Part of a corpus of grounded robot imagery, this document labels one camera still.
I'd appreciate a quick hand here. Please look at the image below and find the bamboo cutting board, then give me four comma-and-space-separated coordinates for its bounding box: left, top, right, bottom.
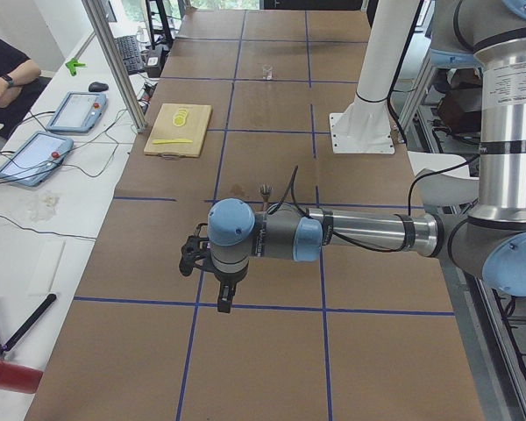
144, 103, 212, 158

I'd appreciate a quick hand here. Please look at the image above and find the seated person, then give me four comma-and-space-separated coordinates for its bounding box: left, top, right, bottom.
0, 39, 44, 139

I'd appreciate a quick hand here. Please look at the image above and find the lemon slice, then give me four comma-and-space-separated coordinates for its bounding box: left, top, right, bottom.
172, 107, 189, 127

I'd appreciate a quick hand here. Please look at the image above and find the black keyboard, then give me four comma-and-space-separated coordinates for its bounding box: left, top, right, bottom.
115, 35, 144, 75

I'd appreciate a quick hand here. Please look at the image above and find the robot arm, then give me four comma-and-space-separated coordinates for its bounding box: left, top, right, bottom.
204, 1, 526, 312

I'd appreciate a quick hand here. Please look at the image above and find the far teach pendant tablet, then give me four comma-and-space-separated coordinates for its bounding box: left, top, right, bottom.
46, 91, 107, 134

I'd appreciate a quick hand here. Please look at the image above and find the near teach pendant tablet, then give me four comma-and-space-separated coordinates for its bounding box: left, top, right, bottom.
0, 132, 74, 187

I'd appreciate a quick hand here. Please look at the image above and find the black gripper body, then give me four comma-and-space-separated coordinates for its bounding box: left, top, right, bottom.
215, 272, 246, 303

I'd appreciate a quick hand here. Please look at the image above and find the teach pendant tablet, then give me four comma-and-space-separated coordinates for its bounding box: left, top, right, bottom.
46, 91, 107, 134
0, 132, 74, 187

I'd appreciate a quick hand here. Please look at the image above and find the red cylinder bottle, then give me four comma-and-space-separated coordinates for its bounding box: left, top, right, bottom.
0, 360, 43, 394

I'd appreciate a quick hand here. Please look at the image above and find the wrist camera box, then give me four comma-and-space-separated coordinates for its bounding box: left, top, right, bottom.
179, 223, 214, 276

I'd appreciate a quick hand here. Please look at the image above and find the aluminium frame post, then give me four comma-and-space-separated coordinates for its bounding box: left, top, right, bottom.
82, 0, 147, 133

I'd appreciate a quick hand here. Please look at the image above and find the white foam strip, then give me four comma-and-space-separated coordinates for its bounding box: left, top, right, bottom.
27, 239, 66, 296

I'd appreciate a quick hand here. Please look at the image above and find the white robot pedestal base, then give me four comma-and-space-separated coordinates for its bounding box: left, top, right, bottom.
330, 0, 422, 154

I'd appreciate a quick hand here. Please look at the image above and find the green plastic clamp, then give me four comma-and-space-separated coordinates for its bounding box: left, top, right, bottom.
65, 57, 86, 76

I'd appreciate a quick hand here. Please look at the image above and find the steel jigger measuring cup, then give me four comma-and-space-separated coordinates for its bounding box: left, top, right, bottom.
259, 184, 273, 211

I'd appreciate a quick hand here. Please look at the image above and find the black rod tool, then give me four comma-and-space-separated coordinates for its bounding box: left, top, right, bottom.
2, 293, 57, 352

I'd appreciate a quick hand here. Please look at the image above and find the clear glass cup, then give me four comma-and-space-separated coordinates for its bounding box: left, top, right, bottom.
261, 65, 274, 81

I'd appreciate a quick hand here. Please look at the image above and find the yellow plastic knife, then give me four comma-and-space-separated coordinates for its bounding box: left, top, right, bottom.
152, 138, 193, 145

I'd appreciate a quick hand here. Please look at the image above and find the black computer mouse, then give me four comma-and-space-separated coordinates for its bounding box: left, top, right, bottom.
88, 82, 109, 93

